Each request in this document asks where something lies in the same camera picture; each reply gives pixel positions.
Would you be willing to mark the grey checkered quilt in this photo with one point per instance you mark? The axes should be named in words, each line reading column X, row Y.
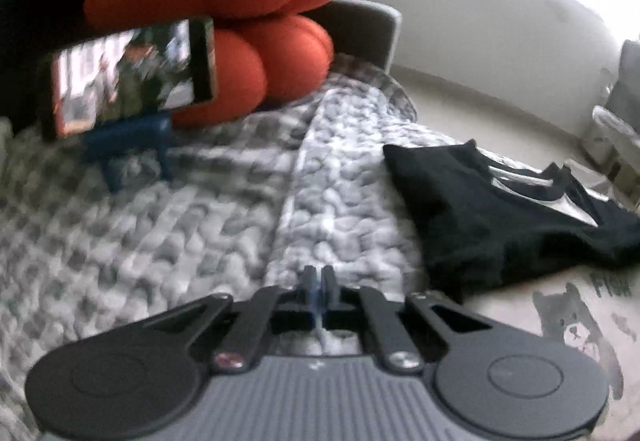
column 150, row 221

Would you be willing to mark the blue phone stand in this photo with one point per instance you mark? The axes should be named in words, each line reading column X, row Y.
column 130, row 141

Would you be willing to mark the smartphone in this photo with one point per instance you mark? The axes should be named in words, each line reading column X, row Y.
column 125, row 76

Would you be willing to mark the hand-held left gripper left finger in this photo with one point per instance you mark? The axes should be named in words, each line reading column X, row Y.
column 311, row 296

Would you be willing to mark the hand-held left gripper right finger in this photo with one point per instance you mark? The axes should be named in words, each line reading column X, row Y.
column 328, row 296

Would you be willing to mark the white printed t-shirt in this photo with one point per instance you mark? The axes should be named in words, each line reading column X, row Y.
column 625, row 336

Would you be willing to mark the black t-shirt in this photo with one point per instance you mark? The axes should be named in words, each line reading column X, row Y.
column 475, row 211

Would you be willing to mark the white office chair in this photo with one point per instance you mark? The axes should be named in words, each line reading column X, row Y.
column 620, row 136

